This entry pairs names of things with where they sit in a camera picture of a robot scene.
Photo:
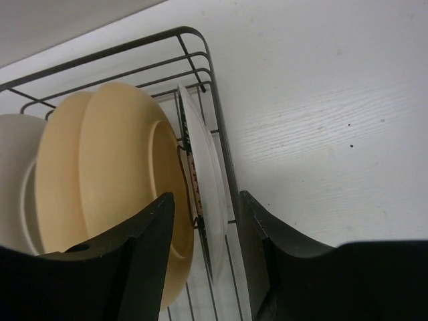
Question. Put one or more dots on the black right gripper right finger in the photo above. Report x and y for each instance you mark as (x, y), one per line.
(291, 276)

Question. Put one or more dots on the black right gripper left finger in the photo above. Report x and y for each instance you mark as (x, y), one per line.
(117, 275)

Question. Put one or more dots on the cream white plate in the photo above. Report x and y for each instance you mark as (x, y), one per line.
(20, 137)

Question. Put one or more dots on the grey wire dish rack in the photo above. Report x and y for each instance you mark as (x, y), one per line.
(159, 64)

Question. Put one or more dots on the white plate dark patterned rim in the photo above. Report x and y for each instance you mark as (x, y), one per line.
(199, 142)

